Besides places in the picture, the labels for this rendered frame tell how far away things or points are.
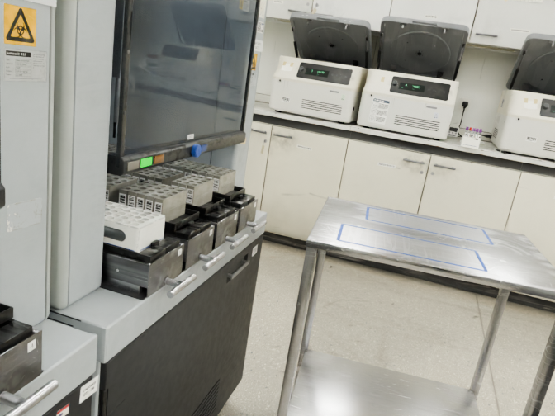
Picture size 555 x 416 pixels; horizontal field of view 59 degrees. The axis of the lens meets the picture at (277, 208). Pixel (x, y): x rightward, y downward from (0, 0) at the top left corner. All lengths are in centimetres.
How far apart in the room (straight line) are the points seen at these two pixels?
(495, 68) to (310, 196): 153
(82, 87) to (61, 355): 41
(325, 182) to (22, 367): 267
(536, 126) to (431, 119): 57
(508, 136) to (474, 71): 75
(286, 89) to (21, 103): 261
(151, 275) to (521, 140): 255
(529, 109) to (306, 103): 130
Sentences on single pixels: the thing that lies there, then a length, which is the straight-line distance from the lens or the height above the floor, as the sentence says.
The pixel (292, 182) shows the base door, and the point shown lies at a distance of 328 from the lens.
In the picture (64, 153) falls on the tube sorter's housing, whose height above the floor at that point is 101.
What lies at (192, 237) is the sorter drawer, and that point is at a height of 80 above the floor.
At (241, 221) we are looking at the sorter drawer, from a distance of 136.
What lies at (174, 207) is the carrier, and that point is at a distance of 114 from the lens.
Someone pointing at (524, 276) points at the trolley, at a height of 82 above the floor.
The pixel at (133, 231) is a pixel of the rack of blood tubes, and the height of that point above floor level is 86.
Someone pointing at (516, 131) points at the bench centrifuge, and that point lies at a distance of 315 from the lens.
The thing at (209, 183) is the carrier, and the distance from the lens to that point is 129.
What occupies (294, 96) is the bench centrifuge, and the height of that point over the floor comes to 102.
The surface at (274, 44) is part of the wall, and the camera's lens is 394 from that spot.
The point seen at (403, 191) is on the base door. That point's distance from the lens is 316.
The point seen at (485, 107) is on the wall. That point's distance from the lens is 375.
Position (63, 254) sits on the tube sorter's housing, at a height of 84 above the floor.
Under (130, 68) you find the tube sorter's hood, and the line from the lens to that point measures 92.
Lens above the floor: 119
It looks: 16 degrees down
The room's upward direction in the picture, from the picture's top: 9 degrees clockwise
